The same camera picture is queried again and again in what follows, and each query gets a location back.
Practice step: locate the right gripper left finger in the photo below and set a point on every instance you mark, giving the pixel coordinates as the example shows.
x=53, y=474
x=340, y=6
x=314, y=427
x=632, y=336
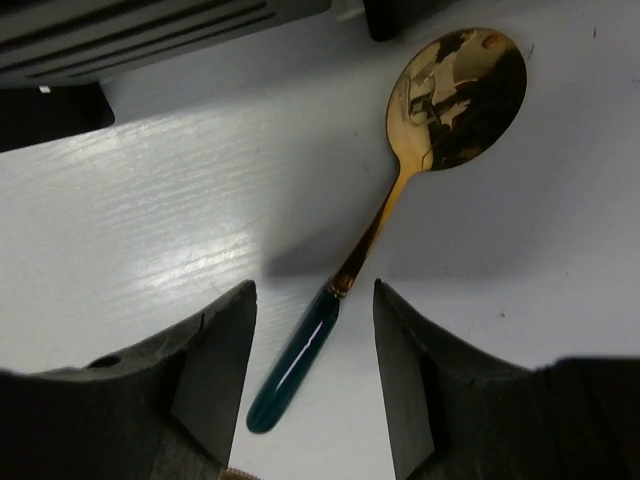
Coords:
x=164, y=408

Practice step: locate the black utensil container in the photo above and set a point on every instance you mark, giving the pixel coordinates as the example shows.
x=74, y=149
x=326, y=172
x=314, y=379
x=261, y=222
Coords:
x=291, y=53

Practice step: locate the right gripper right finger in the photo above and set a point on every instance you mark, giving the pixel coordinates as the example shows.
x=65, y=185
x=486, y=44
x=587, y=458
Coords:
x=454, y=411

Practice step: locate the white utensil container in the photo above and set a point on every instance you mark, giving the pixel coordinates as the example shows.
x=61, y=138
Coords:
x=57, y=43

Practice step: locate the gold spoon green handle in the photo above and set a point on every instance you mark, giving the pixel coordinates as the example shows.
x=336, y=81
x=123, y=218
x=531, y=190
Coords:
x=453, y=100

